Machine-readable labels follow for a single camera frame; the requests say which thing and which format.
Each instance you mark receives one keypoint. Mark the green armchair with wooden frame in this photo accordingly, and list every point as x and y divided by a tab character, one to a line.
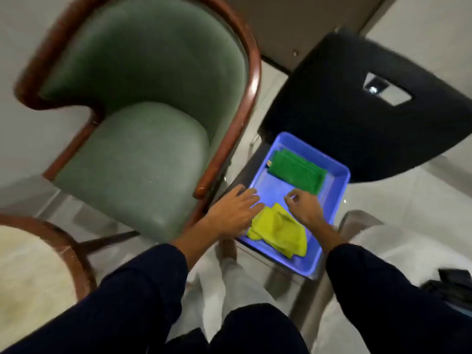
147	143

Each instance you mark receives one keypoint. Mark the blue plastic tray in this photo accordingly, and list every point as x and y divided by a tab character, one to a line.
274	187

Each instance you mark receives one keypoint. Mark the person's right forearm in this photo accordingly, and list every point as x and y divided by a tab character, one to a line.
368	283

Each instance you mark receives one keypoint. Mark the round table with wooden rim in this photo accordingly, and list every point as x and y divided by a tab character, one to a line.
33	276

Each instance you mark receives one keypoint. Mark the black bag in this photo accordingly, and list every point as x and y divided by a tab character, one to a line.
451	287

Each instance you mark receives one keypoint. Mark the black plastic chair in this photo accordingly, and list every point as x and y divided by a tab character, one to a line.
332	106

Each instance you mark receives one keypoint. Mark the person's white trousers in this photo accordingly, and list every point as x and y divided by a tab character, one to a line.
239	287

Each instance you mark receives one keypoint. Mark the yellow cloth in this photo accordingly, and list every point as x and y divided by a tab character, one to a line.
282	230

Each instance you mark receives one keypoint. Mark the green folded cloth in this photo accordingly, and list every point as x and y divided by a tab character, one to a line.
297	171

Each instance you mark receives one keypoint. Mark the person's left hand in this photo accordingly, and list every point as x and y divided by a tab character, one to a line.
230	215

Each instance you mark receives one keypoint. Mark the person's left forearm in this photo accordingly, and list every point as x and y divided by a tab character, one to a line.
147	283

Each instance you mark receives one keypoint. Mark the person's right hand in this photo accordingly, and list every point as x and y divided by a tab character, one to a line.
305	209

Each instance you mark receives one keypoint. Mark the person's left little finger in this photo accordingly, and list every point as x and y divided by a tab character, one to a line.
233	190

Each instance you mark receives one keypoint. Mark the person's dark shirt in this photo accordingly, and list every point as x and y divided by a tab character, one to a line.
254	331

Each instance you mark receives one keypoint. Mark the person's left middle finger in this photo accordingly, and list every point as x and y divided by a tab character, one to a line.
252	201

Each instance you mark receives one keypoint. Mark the person's right fingers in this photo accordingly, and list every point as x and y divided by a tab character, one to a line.
293	197

